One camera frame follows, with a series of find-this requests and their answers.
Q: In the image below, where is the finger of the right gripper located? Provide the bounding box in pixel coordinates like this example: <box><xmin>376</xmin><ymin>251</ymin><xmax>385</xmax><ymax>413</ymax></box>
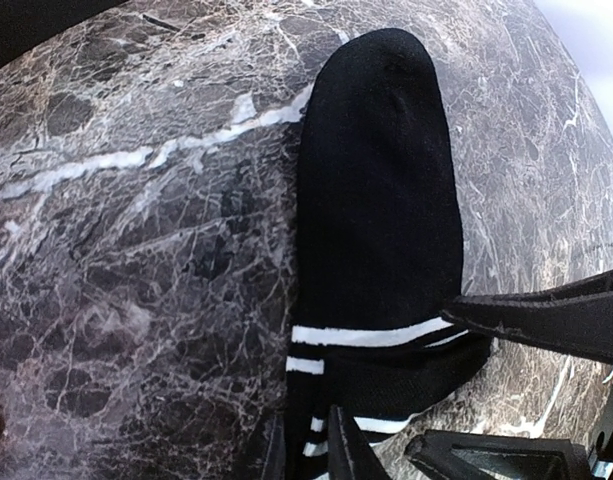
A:
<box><xmin>441</xmin><ymin>270</ymin><xmax>613</xmax><ymax>364</ymax></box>
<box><xmin>405</xmin><ymin>430</ymin><xmax>594</xmax><ymax>479</ymax></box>

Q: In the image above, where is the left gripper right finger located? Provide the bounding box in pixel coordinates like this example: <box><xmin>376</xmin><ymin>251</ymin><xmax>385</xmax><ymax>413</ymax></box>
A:
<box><xmin>328</xmin><ymin>405</ymin><xmax>386</xmax><ymax>480</ymax></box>

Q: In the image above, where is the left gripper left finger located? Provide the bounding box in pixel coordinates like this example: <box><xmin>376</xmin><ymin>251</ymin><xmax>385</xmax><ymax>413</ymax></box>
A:
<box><xmin>261</xmin><ymin>413</ymin><xmax>286</xmax><ymax>480</ymax></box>

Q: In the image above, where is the black sock with white stripes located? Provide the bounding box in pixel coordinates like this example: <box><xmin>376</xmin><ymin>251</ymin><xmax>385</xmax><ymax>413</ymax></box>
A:
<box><xmin>285</xmin><ymin>28</ymin><xmax>490</xmax><ymax>479</ymax></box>

